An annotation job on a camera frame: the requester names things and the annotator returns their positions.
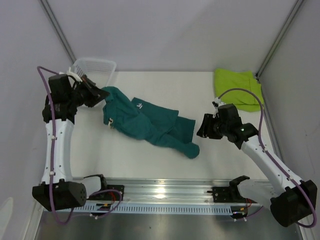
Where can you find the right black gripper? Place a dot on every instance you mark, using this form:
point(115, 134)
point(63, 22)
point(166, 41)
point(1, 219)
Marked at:
point(205, 129)

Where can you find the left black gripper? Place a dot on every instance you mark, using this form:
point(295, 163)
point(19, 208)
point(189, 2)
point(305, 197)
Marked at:
point(96, 94)

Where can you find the teal green shorts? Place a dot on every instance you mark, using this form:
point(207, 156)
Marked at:
point(142, 120)

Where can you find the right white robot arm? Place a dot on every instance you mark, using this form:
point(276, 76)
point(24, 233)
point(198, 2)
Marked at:
point(292, 199)

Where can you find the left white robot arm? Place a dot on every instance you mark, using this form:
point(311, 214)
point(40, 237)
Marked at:
point(58, 190)

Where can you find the lime green folded shorts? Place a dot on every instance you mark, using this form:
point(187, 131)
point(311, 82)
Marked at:
point(238, 88)

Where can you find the white plastic basket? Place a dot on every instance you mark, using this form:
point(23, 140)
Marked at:
point(99, 70)

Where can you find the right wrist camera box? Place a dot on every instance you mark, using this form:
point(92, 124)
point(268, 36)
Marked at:
point(229, 116)

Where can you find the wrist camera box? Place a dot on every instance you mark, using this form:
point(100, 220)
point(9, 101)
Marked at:
point(60, 85)
point(229, 116)

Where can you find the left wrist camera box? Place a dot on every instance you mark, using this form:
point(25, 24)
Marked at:
point(60, 85)

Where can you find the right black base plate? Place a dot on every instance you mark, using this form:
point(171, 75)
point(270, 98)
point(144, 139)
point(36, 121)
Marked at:
point(224, 194)

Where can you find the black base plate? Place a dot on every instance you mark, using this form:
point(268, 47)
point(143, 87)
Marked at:
point(224, 194)
point(115, 192)

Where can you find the left aluminium corner post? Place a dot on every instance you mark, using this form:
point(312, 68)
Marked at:
point(53, 21)

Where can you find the aluminium corner post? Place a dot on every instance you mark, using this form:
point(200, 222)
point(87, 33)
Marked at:
point(53, 21)
point(285, 27)

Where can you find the aluminium mounting rail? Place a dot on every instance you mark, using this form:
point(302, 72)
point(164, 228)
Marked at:
point(167, 191)

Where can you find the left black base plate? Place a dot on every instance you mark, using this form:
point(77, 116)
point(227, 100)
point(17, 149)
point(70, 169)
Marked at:
point(115, 192)

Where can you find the white slotted cable duct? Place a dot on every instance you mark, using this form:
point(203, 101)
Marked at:
point(139, 208)

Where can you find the right aluminium corner post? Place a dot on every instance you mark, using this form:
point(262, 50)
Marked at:
point(285, 27)

